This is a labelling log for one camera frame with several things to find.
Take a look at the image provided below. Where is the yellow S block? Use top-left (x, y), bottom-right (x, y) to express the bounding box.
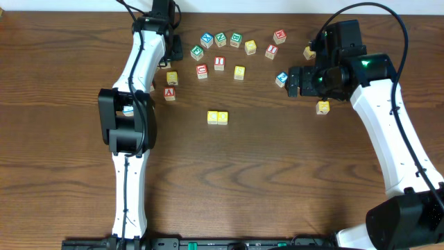
top-left (234, 65), bottom-right (246, 81)

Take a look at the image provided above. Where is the blue X block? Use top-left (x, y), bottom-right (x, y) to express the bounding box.
top-left (200, 32), bottom-right (214, 49)

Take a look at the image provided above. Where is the yellow block upper right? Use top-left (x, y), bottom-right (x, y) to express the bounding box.
top-left (303, 47), bottom-right (316, 60)

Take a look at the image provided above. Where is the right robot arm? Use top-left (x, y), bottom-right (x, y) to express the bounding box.
top-left (285, 20), bottom-right (443, 249)

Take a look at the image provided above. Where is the green F block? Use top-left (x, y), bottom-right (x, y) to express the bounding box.
top-left (190, 45), bottom-right (204, 61)

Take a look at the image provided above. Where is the green R block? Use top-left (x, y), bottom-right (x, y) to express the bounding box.
top-left (159, 62), bottom-right (171, 69)

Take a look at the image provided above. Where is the red H block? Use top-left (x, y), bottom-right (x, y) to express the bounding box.
top-left (273, 29), bottom-right (287, 44)

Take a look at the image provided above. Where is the blue 2 block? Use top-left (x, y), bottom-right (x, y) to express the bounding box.
top-left (275, 72), bottom-right (288, 88)

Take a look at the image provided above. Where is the red I block centre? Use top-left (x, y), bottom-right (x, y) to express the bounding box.
top-left (214, 56), bottom-right (225, 71)

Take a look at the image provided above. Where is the yellow block left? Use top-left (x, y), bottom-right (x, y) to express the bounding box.
top-left (166, 72), bottom-right (178, 85)

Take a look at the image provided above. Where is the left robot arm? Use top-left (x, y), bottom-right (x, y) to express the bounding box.
top-left (98, 0), bottom-right (183, 249)

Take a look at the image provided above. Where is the yellow block top centre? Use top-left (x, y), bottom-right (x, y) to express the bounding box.
top-left (244, 40), bottom-right (257, 56)

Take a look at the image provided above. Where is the green B block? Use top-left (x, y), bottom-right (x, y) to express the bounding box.
top-left (230, 33), bottom-right (243, 48)

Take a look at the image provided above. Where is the yellow O block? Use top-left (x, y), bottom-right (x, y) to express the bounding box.
top-left (217, 111), bottom-right (229, 125)

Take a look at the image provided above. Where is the red U block centre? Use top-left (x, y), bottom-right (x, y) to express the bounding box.
top-left (196, 64), bottom-right (208, 79)

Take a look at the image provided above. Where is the green N block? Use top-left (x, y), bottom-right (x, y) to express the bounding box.
top-left (214, 33), bottom-right (227, 47)

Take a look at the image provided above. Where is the blue L block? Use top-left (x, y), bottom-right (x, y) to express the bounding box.
top-left (122, 106), bottom-right (134, 117)

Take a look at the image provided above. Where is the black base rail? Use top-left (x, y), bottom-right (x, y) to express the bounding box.
top-left (61, 236), bottom-right (338, 250)

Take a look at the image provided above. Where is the red I block right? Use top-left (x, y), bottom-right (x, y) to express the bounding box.
top-left (265, 44), bottom-right (278, 60)

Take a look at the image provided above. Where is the red A block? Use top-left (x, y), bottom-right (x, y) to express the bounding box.
top-left (164, 87), bottom-right (176, 101)

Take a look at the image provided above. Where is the yellow block lower right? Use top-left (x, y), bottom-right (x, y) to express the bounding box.
top-left (316, 101), bottom-right (330, 115)

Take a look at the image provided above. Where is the red i block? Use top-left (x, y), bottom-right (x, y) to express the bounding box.
top-left (265, 44), bottom-right (278, 60)
top-left (214, 56), bottom-right (225, 71)

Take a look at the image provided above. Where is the yellow C block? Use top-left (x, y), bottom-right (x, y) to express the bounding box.
top-left (207, 110), bottom-right (219, 124)

